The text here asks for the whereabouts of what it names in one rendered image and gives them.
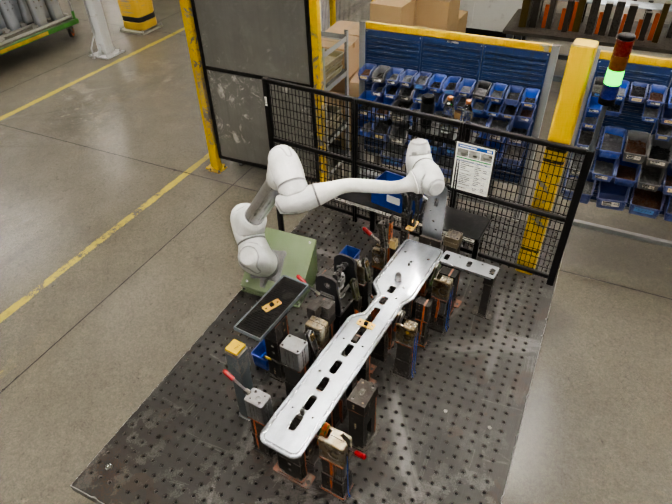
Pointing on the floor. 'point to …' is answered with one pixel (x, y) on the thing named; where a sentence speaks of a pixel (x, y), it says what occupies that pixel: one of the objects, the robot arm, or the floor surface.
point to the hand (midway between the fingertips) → (412, 218)
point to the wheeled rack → (35, 32)
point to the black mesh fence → (405, 165)
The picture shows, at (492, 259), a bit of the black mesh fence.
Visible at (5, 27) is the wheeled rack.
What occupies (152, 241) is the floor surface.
